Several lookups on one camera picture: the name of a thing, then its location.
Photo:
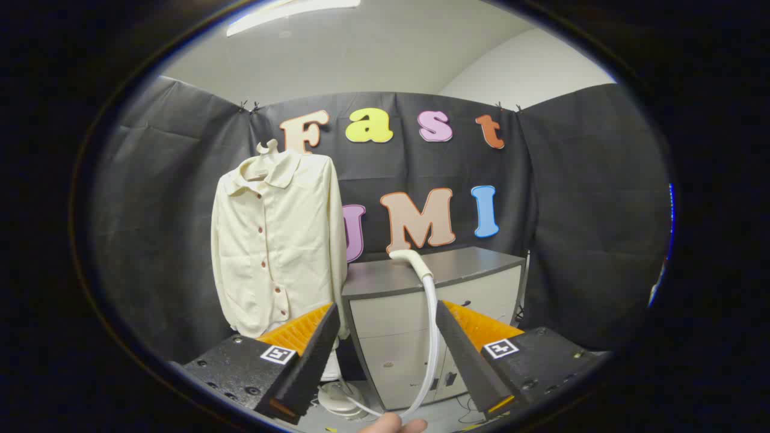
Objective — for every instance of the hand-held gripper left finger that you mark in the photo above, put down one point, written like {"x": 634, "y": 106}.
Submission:
{"x": 313, "y": 355}

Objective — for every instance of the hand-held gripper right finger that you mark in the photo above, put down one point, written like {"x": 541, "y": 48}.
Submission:
{"x": 466, "y": 355}

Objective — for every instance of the white garment steamer base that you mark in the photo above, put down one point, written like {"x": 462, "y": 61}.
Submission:
{"x": 337, "y": 398}

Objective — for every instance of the white garment steamer head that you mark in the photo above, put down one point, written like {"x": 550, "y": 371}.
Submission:
{"x": 429, "y": 300}

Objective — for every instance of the cream button-up shirt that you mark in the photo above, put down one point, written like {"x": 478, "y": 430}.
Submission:
{"x": 283, "y": 240}

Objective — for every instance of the white clothes hanger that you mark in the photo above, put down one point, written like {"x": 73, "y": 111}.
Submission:
{"x": 268, "y": 147}

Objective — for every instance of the grey-topped white cabinet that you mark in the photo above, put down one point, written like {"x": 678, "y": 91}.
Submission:
{"x": 391, "y": 325}

